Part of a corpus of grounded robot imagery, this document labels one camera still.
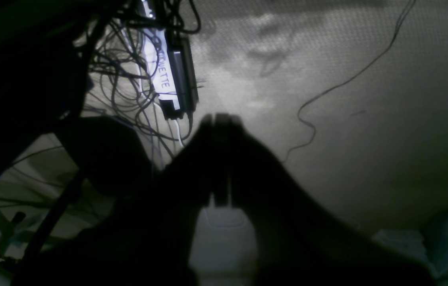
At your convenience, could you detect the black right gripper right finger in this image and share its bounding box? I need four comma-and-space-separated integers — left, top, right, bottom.
215, 114, 435, 286

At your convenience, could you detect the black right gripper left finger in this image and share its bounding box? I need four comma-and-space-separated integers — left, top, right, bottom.
14, 116, 202, 286

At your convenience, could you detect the white power strip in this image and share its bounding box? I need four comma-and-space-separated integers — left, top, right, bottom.
139, 0, 201, 120

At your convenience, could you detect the thin black floor cable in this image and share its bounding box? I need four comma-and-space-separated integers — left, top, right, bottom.
282, 0, 417, 163

